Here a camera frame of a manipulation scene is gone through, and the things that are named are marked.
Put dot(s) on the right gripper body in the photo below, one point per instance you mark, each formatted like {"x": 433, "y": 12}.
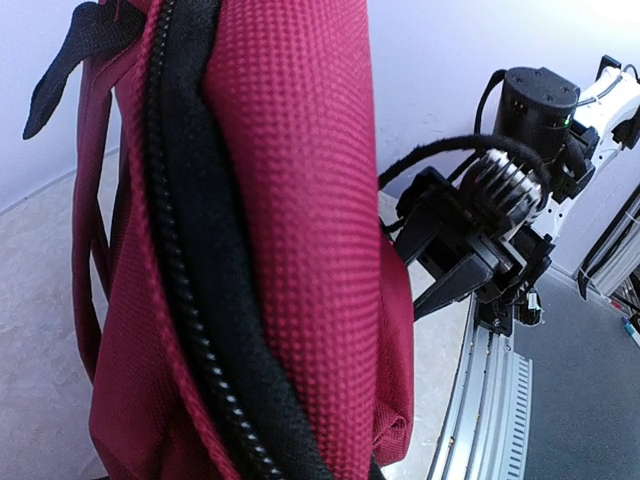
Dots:
{"x": 517, "y": 263}

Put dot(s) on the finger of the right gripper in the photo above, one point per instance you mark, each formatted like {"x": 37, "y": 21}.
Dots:
{"x": 422, "y": 226}
{"x": 464, "y": 278}

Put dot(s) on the red backpack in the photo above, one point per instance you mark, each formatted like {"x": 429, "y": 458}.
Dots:
{"x": 238, "y": 309}

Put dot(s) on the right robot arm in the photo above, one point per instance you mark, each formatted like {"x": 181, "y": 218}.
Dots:
{"x": 482, "y": 214}

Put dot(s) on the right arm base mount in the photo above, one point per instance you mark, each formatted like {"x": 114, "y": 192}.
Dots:
{"x": 499, "y": 316}

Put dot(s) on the front aluminium rail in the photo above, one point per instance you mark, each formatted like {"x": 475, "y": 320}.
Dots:
{"x": 487, "y": 424}

